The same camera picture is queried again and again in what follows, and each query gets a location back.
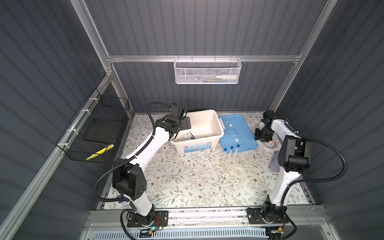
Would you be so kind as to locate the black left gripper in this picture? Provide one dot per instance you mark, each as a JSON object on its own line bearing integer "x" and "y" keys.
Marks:
{"x": 185, "y": 123}

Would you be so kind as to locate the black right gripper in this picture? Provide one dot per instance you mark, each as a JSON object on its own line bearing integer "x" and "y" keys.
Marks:
{"x": 257, "y": 136}

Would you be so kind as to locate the blue plastic box lid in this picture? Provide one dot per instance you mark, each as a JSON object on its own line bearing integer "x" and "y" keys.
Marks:
{"x": 237, "y": 133}

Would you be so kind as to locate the white plastic storage box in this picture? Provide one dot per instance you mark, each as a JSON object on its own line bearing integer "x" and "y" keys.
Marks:
{"x": 207, "y": 129}

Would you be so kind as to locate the clear test tube rack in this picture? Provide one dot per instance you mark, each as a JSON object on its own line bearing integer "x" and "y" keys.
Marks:
{"x": 234, "y": 164}

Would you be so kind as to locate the white ceramic mortar bowl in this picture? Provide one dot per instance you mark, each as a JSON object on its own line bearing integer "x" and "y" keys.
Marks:
{"x": 186, "y": 137}

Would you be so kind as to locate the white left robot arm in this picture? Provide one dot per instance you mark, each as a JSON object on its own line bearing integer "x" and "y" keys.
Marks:
{"x": 129, "y": 178}

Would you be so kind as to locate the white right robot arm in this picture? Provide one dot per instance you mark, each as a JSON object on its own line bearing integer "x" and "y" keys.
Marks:
{"x": 293, "y": 158}

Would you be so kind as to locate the grey oval stone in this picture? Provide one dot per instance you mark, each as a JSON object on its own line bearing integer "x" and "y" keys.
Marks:
{"x": 273, "y": 164}

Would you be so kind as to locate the white bottle in basket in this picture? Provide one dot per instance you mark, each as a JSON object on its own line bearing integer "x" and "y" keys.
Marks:
{"x": 226, "y": 77}

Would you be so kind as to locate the white wire mesh basket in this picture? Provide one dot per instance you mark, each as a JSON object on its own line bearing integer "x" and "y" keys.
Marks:
{"x": 202, "y": 71}

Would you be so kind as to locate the black wire wall basket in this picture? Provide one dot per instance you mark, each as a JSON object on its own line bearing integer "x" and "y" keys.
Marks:
{"x": 98, "y": 131}

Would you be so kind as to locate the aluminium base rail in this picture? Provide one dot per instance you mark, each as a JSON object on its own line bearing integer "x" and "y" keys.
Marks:
{"x": 214, "y": 217}

